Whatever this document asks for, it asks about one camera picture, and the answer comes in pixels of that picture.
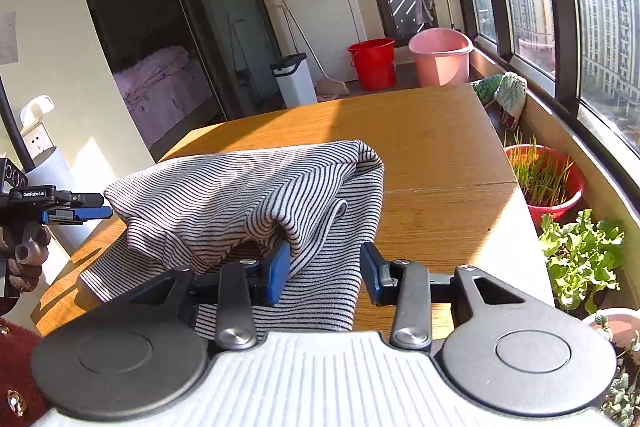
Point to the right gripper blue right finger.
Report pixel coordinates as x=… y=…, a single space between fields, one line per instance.
x=406 y=286

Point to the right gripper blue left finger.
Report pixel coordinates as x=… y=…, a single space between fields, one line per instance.
x=243 y=285

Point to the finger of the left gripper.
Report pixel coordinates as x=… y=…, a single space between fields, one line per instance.
x=69 y=208

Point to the striped knit sweater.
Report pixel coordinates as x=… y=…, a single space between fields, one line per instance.
x=324 y=200

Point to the gloved left hand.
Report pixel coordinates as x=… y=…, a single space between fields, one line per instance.
x=24 y=249

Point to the bed with pink sheet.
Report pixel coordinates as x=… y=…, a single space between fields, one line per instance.
x=161 y=90

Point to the red pot with grass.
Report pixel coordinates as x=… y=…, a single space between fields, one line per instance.
x=551 y=182

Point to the leafy green potted plant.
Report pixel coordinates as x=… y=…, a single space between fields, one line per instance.
x=581 y=260

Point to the dark red fleece sleeve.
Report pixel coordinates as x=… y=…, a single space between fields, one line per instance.
x=21 y=402

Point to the white trash bin black lid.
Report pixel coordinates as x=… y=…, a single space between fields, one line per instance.
x=294 y=80

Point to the white green knitted slipper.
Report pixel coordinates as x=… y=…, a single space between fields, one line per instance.
x=511 y=96

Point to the red plastic bucket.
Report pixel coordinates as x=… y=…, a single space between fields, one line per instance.
x=374 y=62

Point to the pink plastic basin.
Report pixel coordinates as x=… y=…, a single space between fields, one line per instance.
x=441 y=56

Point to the white wall socket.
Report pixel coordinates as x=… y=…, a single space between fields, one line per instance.
x=34 y=132

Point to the grey cloth on window handle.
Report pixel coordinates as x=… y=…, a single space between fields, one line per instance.
x=424 y=10

